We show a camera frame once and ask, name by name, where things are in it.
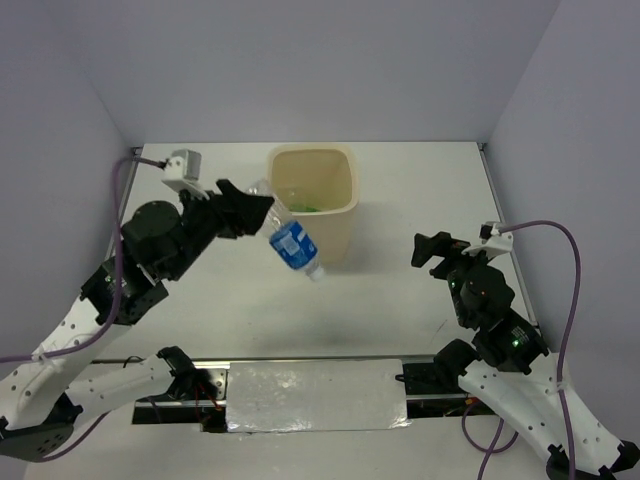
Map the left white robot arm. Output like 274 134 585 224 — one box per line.
1 180 274 463

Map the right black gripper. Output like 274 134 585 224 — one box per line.
410 229 493 325

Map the silver foil tape sheet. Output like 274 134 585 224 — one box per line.
226 359 410 433

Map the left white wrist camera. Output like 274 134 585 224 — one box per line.
162 149 209 199

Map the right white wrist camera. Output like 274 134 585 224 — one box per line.
462 222 513 260

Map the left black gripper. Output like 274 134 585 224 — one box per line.
168 177 277 279

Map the clear bottle blue label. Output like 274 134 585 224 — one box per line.
246 179 325 281

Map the green plastic bottle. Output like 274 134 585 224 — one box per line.
288 202 323 213

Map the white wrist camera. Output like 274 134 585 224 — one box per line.
462 222 513 260
162 149 209 199

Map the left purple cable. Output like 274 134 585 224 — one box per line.
0 156 171 464

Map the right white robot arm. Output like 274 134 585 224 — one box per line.
411 224 639 479

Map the right aluminium table rail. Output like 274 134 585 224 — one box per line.
476 142 540 328

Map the cream plastic waste bin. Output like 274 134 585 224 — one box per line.
267 143 360 264

